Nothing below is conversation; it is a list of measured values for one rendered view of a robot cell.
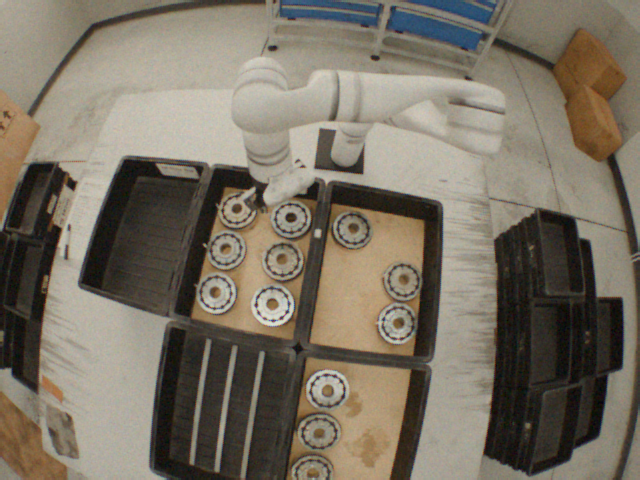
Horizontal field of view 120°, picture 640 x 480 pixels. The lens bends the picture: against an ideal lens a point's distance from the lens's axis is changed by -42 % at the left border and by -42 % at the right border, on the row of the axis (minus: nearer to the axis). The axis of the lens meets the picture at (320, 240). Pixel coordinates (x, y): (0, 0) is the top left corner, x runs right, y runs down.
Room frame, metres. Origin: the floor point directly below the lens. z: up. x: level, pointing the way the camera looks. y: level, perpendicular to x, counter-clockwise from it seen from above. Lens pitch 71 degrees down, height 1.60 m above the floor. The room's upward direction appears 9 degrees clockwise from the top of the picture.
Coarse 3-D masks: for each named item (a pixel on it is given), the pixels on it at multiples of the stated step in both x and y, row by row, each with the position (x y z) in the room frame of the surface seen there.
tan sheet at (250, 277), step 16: (224, 192) 0.36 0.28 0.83; (272, 208) 0.33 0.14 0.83; (256, 224) 0.28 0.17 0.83; (256, 240) 0.24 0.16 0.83; (272, 240) 0.24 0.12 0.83; (304, 240) 0.26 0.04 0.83; (256, 256) 0.20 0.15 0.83; (304, 256) 0.22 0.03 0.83; (208, 272) 0.13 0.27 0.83; (224, 272) 0.14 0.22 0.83; (240, 272) 0.15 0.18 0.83; (256, 272) 0.16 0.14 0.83; (240, 288) 0.11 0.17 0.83; (256, 288) 0.12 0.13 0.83; (288, 288) 0.13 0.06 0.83; (240, 304) 0.07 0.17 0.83; (272, 304) 0.08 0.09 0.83; (208, 320) 0.01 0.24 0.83; (224, 320) 0.02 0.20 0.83; (240, 320) 0.03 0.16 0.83; (256, 320) 0.04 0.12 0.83; (288, 336) 0.01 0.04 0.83
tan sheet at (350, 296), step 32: (384, 224) 0.34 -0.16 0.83; (416, 224) 0.35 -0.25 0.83; (352, 256) 0.24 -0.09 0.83; (384, 256) 0.25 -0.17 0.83; (416, 256) 0.26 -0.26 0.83; (320, 288) 0.14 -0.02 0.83; (352, 288) 0.15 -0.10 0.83; (320, 320) 0.06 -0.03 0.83; (352, 320) 0.08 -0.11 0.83; (384, 352) 0.01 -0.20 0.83
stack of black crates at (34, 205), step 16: (32, 176) 0.47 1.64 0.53; (48, 176) 0.50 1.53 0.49; (64, 176) 0.50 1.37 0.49; (32, 192) 0.39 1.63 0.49; (48, 192) 0.38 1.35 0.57; (16, 208) 0.26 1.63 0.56; (32, 208) 0.30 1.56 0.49; (48, 208) 0.31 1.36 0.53; (16, 224) 0.18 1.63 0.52; (32, 224) 0.22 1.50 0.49; (48, 224) 0.24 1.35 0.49; (48, 240) 0.17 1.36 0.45
